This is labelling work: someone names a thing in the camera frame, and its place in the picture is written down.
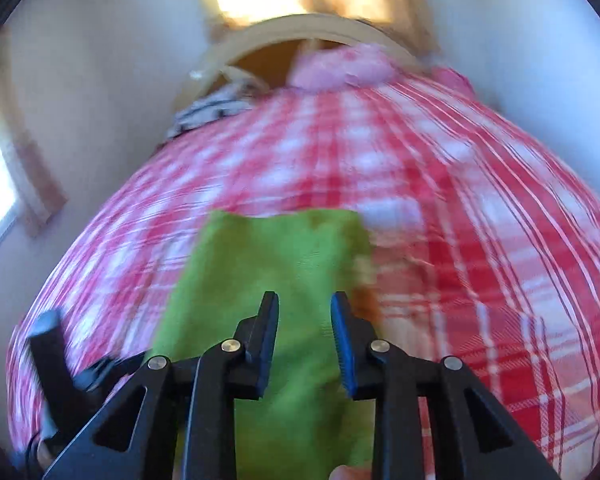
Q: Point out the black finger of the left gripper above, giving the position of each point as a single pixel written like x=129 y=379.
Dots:
x=65 y=403

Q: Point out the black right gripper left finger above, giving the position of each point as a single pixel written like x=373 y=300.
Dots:
x=134 y=434

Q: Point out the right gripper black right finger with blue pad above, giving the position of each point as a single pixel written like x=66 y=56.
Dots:
x=473 y=436

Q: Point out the green knitted sweater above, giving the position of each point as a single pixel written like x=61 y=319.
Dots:
x=305 y=426

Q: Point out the operator right hand thumb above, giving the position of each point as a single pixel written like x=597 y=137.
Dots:
x=345 y=472

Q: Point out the red white plaid bedsheet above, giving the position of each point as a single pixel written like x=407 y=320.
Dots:
x=483 y=244

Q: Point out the grey white patterned pillow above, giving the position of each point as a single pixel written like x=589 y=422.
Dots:
x=230 y=100

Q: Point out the pink floral pillow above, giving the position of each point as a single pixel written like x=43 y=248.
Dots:
x=358 y=66

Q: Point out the cream wooden headboard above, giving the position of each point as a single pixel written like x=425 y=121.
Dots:
x=269 y=49

